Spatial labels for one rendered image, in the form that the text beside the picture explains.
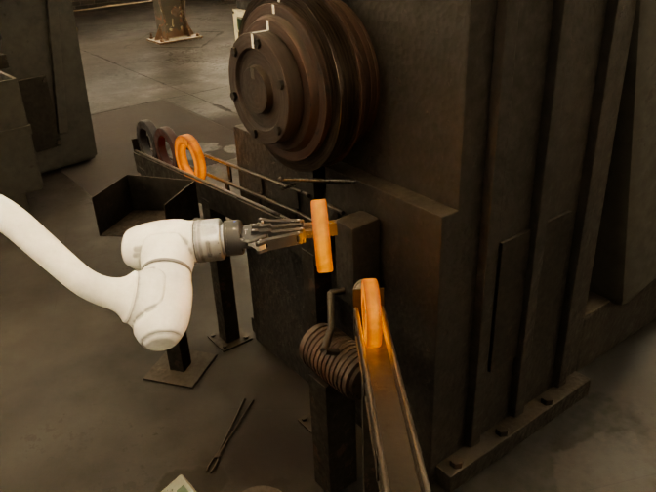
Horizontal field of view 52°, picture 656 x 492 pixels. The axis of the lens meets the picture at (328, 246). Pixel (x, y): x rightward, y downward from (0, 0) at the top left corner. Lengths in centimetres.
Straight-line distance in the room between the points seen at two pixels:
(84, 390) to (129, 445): 36
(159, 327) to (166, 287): 8
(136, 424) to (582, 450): 144
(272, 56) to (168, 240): 53
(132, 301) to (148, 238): 16
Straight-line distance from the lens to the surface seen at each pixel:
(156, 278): 134
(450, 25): 154
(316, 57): 163
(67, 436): 246
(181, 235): 141
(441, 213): 161
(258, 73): 172
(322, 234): 135
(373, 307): 146
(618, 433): 240
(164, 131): 265
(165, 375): 258
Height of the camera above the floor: 155
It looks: 28 degrees down
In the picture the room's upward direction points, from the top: 2 degrees counter-clockwise
